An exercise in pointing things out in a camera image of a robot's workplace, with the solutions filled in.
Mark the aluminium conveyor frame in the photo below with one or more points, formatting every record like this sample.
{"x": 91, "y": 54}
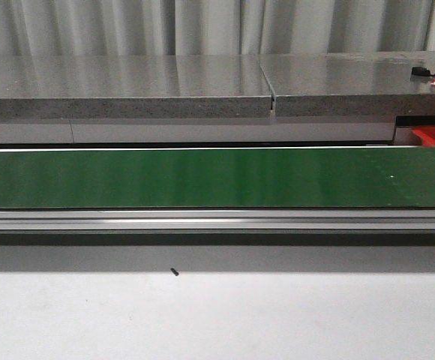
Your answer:
{"x": 313, "y": 220}

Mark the grey stone counter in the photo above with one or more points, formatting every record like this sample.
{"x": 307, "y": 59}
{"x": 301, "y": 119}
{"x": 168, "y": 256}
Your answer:
{"x": 369, "y": 98}

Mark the green conveyor belt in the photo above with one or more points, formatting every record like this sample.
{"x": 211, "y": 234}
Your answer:
{"x": 401, "y": 177}

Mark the white pleated curtain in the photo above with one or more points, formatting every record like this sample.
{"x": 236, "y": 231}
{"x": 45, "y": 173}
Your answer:
{"x": 42, "y": 28}

